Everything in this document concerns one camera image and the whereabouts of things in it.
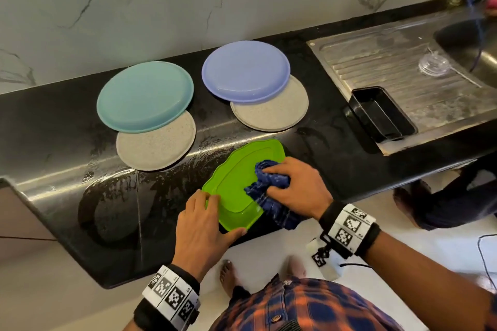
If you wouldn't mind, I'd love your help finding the teal plate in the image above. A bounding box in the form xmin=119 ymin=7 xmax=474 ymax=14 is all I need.
xmin=96 ymin=61 xmax=195 ymax=134

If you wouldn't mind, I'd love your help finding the lavender plate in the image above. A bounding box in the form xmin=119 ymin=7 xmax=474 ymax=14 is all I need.
xmin=201 ymin=40 xmax=292 ymax=105

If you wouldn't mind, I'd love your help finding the person's left foot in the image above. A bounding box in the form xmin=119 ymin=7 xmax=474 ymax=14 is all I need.
xmin=219 ymin=259 xmax=242 ymax=298

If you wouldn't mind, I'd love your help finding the black plastic tray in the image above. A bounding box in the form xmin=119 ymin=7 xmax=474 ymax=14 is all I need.
xmin=345 ymin=86 xmax=419 ymax=144

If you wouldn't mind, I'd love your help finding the person's right forearm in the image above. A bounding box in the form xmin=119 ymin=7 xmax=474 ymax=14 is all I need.
xmin=363 ymin=231 xmax=497 ymax=331

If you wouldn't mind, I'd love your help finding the black floor cable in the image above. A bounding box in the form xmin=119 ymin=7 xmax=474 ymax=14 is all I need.
xmin=477 ymin=233 xmax=497 ymax=294

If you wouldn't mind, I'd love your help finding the blue hose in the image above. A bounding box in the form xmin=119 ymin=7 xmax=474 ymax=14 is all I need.
xmin=464 ymin=0 xmax=497 ymax=72

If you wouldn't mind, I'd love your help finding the brown lower drawer unit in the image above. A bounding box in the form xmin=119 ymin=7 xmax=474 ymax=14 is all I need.
xmin=0 ymin=182 xmax=62 ymax=264

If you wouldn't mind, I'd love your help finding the speckled white plate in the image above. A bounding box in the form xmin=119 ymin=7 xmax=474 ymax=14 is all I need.
xmin=230 ymin=74 xmax=310 ymax=133
xmin=115 ymin=110 xmax=197 ymax=173

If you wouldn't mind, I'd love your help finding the thin grey stick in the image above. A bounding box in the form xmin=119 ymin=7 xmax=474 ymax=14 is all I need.
xmin=426 ymin=46 xmax=486 ymax=89

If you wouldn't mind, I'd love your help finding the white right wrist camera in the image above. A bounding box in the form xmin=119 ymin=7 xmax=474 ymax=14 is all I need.
xmin=311 ymin=237 xmax=344 ymax=280

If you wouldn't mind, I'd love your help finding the steel sink drainboard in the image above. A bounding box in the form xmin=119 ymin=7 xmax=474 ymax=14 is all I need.
xmin=308 ymin=3 xmax=497 ymax=157

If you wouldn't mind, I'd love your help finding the blue striped cloth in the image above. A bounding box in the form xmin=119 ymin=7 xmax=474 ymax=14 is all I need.
xmin=244 ymin=159 xmax=305 ymax=231

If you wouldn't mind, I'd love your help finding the person's left hand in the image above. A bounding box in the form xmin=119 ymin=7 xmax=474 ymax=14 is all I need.
xmin=171 ymin=189 xmax=248 ymax=282

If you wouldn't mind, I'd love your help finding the blue orange plaid shirt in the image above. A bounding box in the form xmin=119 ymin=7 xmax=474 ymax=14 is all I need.
xmin=208 ymin=274 xmax=405 ymax=331

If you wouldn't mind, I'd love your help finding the person's right foot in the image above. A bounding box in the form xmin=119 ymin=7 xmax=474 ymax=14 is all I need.
xmin=284 ymin=255 xmax=309 ymax=280

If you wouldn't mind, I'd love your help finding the person's right hand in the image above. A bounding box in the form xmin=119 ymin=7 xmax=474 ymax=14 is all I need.
xmin=264 ymin=157 xmax=335 ymax=221

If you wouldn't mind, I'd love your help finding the green plate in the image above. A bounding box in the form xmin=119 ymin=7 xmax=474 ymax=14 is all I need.
xmin=201 ymin=138 xmax=287 ymax=232

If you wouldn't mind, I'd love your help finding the clear plastic lid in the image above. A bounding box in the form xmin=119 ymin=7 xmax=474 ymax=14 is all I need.
xmin=417 ymin=51 xmax=453 ymax=79

